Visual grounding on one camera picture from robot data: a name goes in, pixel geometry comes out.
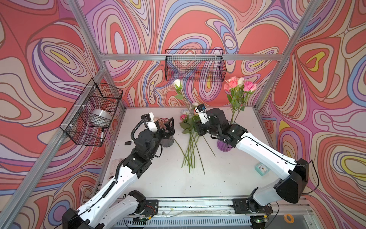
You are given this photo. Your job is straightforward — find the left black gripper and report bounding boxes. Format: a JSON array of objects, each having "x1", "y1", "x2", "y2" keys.
[{"x1": 145, "y1": 117, "x2": 174, "y2": 161}]

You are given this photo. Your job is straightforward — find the small dark pink rose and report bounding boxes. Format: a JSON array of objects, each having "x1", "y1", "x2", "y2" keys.
[{"x1": 180, "y1": 115, "x2": 194, "y2": 171}]

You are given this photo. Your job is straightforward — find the white green-tinged rose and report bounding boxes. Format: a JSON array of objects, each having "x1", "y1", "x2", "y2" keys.
[{"x1": 173, "y1": 79, "x2": 195, "y2": 118}]

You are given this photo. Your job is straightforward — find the salmon pink rose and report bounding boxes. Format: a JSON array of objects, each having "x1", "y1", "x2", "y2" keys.
[{"x1": 224, "y1": 77, "x2": 238, "y2": 124}]

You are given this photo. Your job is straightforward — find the magenta pink rose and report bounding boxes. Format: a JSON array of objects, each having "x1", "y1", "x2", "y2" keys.
[{"x1": 239, "y1": 81, "x2": 257, "y2": 111}]

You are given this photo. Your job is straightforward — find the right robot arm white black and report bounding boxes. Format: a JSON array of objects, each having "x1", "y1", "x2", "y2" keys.
[{"x1": 195, "y1": 104, "x2": 309, "y2": 213}]

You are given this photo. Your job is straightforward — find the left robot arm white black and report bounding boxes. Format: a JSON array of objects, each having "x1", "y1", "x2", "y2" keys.
[{"x1": 61, "y1": 113, "x2": 175, "y2": 229}]

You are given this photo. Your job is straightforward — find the red grey glass vase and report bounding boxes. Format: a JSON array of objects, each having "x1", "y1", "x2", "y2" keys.
[{"x1": 158, "y1": 118, "x2": 175, "y2": 148}]

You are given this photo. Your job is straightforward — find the blue purple glass vase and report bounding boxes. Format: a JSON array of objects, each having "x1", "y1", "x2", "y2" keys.
[{"x1": 216, "y1": 140, "x2": 232, "y2": 152}]

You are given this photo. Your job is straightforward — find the white blue flower sprig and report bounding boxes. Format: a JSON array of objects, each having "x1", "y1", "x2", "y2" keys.
[{"x1": 180, "y1": 102, "x2": 216, "y2": 175}]

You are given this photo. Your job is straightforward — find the mint green alarm clock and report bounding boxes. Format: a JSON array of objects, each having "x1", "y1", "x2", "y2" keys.
[{"x1": 254, "y1": 163, "x2": 270, "y2": 176}]

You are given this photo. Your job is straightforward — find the pink calculator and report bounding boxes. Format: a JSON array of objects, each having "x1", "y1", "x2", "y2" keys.
[{"x1": 110, "y1": 159, "x2": 123, "y2": 175}]

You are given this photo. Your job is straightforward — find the silver tape roll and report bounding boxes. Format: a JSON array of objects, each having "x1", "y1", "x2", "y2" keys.
[{"x1": 92, "y1": 109, "x2": 112, "y2": 120}]

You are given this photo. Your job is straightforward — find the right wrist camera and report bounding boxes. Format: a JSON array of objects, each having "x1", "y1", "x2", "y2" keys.
[{"x1": 195, "y1": 104, "x2": 209, "y2": 125}]

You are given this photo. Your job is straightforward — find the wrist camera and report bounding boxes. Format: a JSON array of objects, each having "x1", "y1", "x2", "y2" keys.
[
  {"x1": 195, "y1": 104, "x2": 209, "y2": 125},
  {"x1": 141, "y1": 112, "x2": 158, "y2": 133}
]

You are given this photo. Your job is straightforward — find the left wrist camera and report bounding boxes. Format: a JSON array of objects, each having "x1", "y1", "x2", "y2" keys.
[{"x1": 141, "y1": 112, "x2": 158, "y2": 133}]

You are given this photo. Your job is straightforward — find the back black wire basket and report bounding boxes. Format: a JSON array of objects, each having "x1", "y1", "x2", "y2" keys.
[{"x1": 165, "y1": 48, "x2": 227, "y2": 82}]

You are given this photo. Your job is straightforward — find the black wire basket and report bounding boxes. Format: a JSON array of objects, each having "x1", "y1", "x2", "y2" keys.
[
  {"x1": 60, "y1": 79, "x2": 123, "y2": 147},
  {"x1": 165, "y1": 48, "x2": 227, "y2": 82}
]

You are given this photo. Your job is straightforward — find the left black wire basket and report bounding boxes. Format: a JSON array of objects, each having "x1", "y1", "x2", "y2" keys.
[{"x1": 60, "y1": 79, "x2": 123, "y2": 147}]

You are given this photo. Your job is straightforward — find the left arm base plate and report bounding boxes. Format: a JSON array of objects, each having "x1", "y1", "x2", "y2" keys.
[{"x1": 119, "y1": 199, "x2": 159, "y2": 217}]

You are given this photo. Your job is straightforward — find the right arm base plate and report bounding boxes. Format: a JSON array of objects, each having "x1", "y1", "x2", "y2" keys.
[{"x1": 231, "y1": 198, "x2": 273, "y2": 215}]

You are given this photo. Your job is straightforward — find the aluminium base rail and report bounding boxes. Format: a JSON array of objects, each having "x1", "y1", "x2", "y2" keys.
[{"x1": 114, "y1": 196, "x2": 320, "y2": 229}]

